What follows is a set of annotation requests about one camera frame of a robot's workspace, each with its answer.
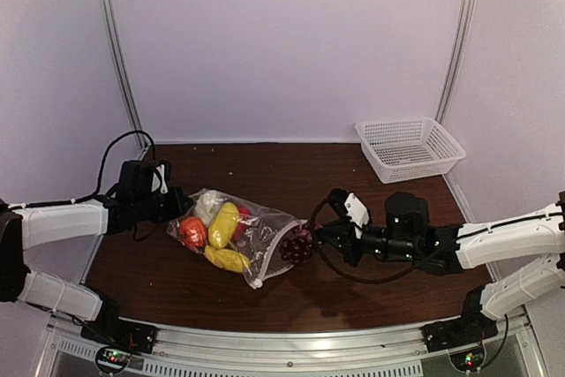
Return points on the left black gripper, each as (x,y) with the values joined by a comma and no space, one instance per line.
(177,208)

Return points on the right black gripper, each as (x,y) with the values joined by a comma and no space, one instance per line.
(344,231)

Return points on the orange fake fruit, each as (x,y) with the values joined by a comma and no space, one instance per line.
(193,232)

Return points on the purple fake grapes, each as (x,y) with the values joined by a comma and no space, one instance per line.
(297,247)

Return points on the clear zip top bag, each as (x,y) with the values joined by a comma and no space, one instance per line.
(242,237)

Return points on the yellow fake banana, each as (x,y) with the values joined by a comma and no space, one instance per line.
(227,259)

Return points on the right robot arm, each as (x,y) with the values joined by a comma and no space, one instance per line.
(343,221)

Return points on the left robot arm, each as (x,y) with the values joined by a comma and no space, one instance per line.
(142,194)

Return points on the white fake garlic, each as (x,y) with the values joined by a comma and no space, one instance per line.
(208,205)

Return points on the white plastic basket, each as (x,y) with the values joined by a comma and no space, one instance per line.
(408,149)

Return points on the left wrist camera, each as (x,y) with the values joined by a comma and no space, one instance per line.
(161,177)

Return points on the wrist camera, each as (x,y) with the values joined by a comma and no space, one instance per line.
(349,208)
(161,177)

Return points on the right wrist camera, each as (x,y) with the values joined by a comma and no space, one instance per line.
(349,208)

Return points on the aluminium front rail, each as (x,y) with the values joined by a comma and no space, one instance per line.
(390,351)

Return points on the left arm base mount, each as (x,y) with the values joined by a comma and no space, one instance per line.
(128,335)

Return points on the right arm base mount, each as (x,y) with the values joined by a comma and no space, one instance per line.
(465,330)

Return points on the left aluminium wall post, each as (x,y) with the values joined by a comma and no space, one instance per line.
(117,59)

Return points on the aluminium wall post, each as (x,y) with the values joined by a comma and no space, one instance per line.
(463,25)
(117,59)

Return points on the right aluminium wall post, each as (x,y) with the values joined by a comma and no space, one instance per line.
(463,25)

